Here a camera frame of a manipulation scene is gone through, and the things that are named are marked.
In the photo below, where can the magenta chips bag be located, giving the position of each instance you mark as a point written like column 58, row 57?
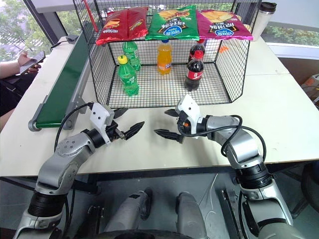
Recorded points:
column 221, row 25

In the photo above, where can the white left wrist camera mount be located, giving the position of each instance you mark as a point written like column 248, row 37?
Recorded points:
column 99, row 115

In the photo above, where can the green conveyor belt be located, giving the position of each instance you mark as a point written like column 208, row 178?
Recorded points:
column 62, row 82

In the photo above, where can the grey right robot leg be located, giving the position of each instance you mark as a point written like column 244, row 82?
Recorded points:
column 189, row 215

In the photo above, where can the person's bare forearm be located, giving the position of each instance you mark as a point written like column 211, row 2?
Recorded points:
column 8, row 69

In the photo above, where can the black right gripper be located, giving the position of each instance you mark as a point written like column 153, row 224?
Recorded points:
column 181, row 119

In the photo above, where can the orange soda bottle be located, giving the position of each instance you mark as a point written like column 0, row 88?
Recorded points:
column 164, row 58

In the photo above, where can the black power adapter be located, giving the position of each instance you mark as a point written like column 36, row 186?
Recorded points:
column 71, row 39

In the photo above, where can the white tumbler black lid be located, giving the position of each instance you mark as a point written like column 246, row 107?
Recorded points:
column 261, row 23

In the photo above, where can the grey left robot leg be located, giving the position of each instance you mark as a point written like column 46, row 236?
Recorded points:
column 128, row 214

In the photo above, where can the red rod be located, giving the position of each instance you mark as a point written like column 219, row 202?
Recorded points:
column 90, row 16

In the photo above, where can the cola bottle red cap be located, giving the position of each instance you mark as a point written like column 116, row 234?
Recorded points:
column 194, row 73
column 197, row 46

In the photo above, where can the black round object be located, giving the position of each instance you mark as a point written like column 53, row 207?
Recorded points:
column 311, row 184

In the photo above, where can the person's dark clothed body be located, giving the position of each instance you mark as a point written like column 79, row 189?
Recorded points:
column 12, row 94

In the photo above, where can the grey robot leg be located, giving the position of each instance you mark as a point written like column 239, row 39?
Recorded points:
column 128, row 214
column 189, row 215

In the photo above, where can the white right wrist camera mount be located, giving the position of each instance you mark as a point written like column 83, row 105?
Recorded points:
column 189, row 107

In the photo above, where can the green chips bag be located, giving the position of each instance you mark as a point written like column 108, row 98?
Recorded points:
column 174, row 25

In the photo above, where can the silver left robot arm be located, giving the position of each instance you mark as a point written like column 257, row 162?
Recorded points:
column 62, row 159

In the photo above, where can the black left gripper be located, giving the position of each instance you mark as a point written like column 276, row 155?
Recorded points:
column 113, row 132

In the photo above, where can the dark rounded robot waist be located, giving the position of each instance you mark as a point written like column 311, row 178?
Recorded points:
column 149, row 236

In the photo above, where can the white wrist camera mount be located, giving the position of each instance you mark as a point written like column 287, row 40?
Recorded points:
column 99, row 115
column 189, row 107

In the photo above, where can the small orange object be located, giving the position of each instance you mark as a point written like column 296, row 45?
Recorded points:
column 224, row 49

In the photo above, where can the person's bare hand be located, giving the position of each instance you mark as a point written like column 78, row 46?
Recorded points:
column 23, row 62

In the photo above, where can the green soda bottle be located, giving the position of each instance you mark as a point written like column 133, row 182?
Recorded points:
column 128, row 78
column 132, row 53

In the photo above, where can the red chips bag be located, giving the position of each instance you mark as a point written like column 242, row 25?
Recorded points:
column 111, row 30
column 137, row 22

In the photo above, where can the dark smartphone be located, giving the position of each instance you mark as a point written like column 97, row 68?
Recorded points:
column 33, row 60

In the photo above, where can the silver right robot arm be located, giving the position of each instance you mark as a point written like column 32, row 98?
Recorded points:
column 239, row 147

